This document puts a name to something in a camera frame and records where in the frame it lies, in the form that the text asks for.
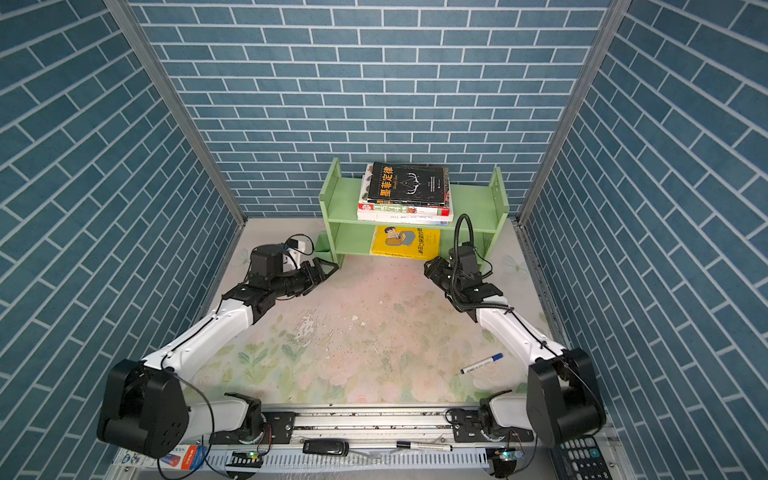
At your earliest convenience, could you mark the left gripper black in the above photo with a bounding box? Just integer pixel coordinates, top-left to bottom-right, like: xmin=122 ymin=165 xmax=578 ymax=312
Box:
xmin=269 ymin=256 xmax=339 ymax=299

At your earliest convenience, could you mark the white La Dame book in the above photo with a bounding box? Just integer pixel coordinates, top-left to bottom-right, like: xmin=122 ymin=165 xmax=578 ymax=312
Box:
xmin=357 ymin=210 xmax=453 ymax=226

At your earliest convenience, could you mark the green nature encyclopedia book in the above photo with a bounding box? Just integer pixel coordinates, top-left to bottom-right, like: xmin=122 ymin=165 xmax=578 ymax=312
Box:
xmin=358 ymin=163 xmax=453 ymax=216

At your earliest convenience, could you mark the black book yellow title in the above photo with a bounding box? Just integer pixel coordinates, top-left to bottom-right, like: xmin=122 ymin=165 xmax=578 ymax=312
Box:
xmin=363 ymin=162 xmax=449 ymax=207

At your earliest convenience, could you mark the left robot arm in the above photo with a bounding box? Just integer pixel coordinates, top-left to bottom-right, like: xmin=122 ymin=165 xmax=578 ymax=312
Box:
xmin=96 ymin=244 xmax=339 ymax=459

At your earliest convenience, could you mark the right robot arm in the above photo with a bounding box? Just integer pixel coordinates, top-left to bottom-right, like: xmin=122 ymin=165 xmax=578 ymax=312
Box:
xmin=424 ymin=243 xmax=607 ymax=447

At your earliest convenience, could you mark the green wooden shelf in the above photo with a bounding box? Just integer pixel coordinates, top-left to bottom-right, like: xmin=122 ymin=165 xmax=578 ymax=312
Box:
xmin=315 ymin=158 xmax=510 ymax=265

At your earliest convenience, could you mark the blue white marker pen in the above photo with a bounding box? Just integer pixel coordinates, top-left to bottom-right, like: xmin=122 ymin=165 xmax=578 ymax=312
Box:
xmin=460 ymin=353 xmax=504 ymax=375

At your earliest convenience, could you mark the black remote device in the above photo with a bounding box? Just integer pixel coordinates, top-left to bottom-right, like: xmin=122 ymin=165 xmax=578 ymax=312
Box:
xmin=302 ymin=439 xmax=350 ymax=457

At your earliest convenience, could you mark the black calculator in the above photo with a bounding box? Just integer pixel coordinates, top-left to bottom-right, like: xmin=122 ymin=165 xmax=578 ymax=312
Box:
xmin=548 ymin=435 xmax=612 ymax=480

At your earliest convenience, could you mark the red blue pen package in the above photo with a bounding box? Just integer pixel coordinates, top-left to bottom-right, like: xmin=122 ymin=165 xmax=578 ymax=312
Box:
xmin=112 ymin=445 xmax=207 ymax=472

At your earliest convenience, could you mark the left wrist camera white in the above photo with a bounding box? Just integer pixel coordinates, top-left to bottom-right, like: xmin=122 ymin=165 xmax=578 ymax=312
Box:
xmin=283 ymin=237 xmax=310 ymax=272

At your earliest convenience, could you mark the black marker on rail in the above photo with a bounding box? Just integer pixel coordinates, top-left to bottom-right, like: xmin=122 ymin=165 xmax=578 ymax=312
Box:
xmin=396 ymin=440 xmax=453 ymax=452

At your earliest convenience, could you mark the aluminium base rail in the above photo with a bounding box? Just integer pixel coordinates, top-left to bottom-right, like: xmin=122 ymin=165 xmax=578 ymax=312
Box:
xmin=106 ymin=405 xmax=634 ymax=479

